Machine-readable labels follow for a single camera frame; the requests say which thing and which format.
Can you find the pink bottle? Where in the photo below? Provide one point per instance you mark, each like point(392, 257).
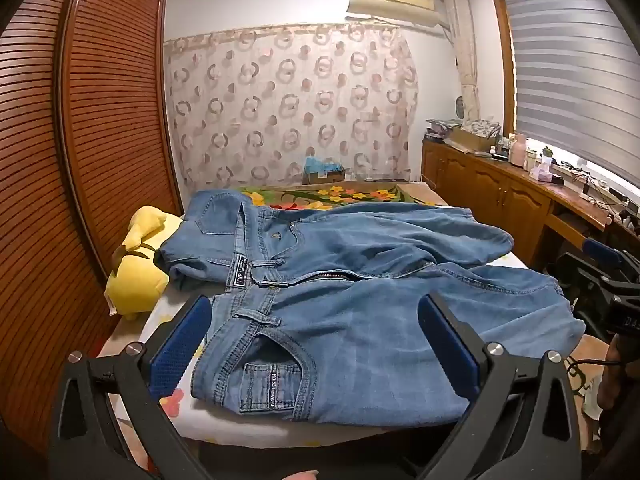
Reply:
point(518, 150)

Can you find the wooden sideboard cabinet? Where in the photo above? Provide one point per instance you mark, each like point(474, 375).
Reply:
point(490, 195)

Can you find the pink tissue pack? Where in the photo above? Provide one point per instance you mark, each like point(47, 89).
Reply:
point(541, 171)

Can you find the beige tied-back curtain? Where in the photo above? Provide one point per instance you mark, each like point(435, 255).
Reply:
point(467, 60)

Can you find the cream wall air conditioner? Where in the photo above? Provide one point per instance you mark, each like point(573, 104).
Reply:
point(390, 0)

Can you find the cardboard box with blue cloth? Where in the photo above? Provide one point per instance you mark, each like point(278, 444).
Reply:
point(322, 170)

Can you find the person's left hand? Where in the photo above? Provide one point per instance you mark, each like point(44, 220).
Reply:
point(299, 476)

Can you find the person's right hand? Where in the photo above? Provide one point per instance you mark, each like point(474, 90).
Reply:
point(611, 385)

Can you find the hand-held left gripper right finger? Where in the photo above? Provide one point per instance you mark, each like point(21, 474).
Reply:
point(445, 347)

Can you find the blue denim pants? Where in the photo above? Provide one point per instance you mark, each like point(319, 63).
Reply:
point(360, 320)

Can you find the sheer circle-patterned curtain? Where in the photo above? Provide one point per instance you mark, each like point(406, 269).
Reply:
point(290, 110)

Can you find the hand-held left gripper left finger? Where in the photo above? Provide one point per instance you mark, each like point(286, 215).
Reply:
point(180, 350)

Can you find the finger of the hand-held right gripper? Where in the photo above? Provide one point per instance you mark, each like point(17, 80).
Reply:
point(602, 251)

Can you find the stack of books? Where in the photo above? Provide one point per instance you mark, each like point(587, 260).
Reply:
point(440, 129)

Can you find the small round mirror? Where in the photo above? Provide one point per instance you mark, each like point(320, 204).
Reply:
point(461, 109)

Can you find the grey zebra window blind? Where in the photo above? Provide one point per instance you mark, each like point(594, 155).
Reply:
point(575, 70)

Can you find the yellow plush toy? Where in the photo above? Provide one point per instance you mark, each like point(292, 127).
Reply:
point(135, 285)

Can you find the strawberry print bed sheet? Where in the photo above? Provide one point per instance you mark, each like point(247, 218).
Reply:
point(215, 425)

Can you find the wooden louvered wardrobe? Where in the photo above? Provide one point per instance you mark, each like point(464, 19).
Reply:
point(75, 160)

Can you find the open cardboard box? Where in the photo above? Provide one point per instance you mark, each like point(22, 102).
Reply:
point(472, 137)

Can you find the floral fleece blanket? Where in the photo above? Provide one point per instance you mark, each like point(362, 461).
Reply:
point(345, 195)

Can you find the small potted plant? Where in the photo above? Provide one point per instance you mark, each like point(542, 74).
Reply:
point(548, 152)

